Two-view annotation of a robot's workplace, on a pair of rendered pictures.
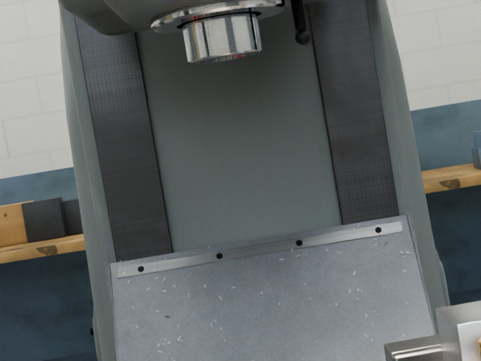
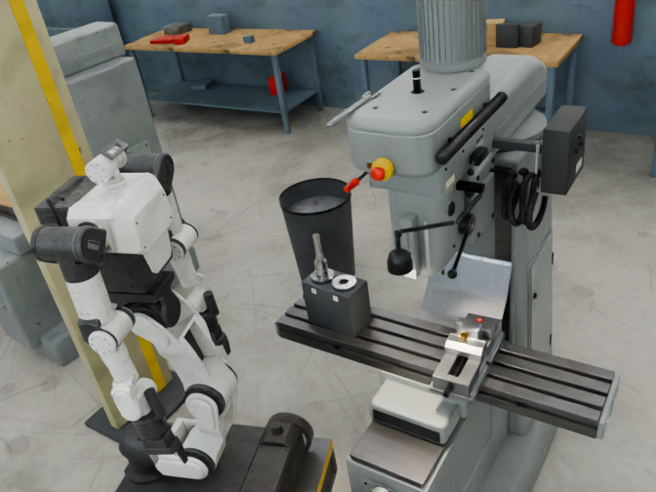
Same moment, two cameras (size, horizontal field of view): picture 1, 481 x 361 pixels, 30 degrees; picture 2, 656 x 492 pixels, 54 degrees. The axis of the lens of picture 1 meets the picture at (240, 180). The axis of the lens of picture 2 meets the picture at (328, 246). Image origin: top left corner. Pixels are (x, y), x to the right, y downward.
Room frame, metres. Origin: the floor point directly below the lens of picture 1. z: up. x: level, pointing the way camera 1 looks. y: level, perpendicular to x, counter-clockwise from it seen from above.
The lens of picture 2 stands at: (-1.00, -0.76, 2.50)
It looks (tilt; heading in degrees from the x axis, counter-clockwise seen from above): 32 degrees down; 36
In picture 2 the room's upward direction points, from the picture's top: 9 degrees counter-clockwise
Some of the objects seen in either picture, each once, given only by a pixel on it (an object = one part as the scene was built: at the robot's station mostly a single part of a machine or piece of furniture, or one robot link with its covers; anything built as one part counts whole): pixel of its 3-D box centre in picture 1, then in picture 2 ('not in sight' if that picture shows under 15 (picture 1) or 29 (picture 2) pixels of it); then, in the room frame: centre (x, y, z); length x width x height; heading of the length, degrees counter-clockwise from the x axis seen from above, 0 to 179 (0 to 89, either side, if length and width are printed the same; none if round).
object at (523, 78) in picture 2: not in sight; (483, 105); (1.07, -0.01, 1.66); 0.80 x 0.23 x 0.20; 179
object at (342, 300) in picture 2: not in sight; (336, 300); (0.56, 0.38, 1.06); 0.22 x 0.12 x 0.20; 84
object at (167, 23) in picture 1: (217, 13); not in sight; (0.57, 0.00, 1.31); 0.09 x 0.09 x 0.01
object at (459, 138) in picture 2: not in sight; (472, 125); (0.60, -0.15, 1.79); 0.45 x 0.04 x 0.04; 179
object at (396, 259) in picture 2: not in sight; (399, 259); (0.32, -0.03, 1.49); 0.07 x 0.07 x 0.06
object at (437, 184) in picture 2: not in sight; (428, 154); (0.61, 0.00, 1.68); 0.34 x 0.24 x 0.10; 179
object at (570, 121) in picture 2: not in sight; (565, 149); (0.86, -0.34, 1.62); 0.20 x 0.09 x 0.21; 179
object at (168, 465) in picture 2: not in sight; (190, 448); (-0.01, 0.73, 0.68); 0.21 x 0.20 x 0.13; 108
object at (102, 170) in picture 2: not in sight; (107, 168); (0.00, 0.66, 1.84); 0.10 x 0.07 x 0.09; 18
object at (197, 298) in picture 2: not in sight; (201, 306); (0.23, 0.74, 1.17); 0.11 x 0.11 x 0.11; 13
